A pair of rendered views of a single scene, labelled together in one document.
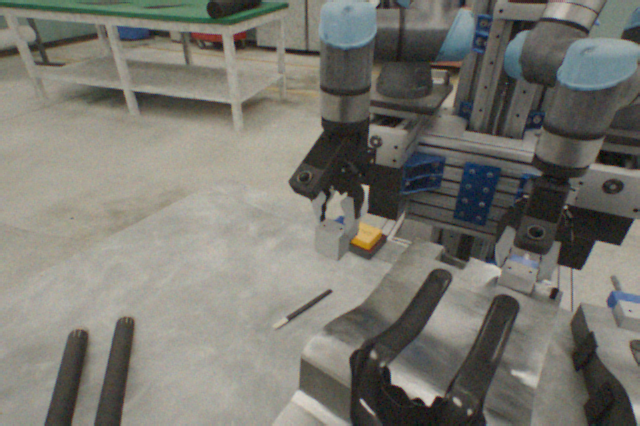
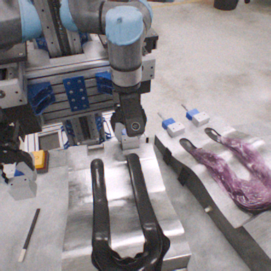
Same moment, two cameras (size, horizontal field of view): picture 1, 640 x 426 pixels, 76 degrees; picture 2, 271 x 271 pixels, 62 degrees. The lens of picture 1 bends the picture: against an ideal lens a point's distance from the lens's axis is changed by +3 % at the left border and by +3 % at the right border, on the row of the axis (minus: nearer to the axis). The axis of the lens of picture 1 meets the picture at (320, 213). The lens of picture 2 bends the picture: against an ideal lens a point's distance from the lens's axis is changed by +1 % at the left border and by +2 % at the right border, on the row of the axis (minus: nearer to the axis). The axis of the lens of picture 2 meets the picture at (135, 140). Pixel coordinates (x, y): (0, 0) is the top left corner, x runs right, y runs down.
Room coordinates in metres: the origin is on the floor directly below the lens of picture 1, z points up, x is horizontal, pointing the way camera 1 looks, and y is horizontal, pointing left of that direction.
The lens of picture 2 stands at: (0.18, -0.02, 1.43)
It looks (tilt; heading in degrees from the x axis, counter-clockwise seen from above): 49 degrees down; 314
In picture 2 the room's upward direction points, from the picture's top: straight up
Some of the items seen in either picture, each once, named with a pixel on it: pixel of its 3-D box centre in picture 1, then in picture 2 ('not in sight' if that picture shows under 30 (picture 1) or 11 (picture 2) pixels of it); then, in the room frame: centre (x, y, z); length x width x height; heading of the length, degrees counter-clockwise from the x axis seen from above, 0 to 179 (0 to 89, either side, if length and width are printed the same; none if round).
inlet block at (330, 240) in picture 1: (346, 227); (25, 172); (0.61, -0.05, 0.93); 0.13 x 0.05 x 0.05; 145
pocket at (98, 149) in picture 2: (451, 266); (96, 152); (0.57, -0.24, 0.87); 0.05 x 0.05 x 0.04; 55
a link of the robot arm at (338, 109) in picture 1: (343, 103); not in sight; (0.60, -0.03, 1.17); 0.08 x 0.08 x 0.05
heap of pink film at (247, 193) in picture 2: not in sight; (236, 164); (0.23, -0.49, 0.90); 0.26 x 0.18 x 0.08; 162
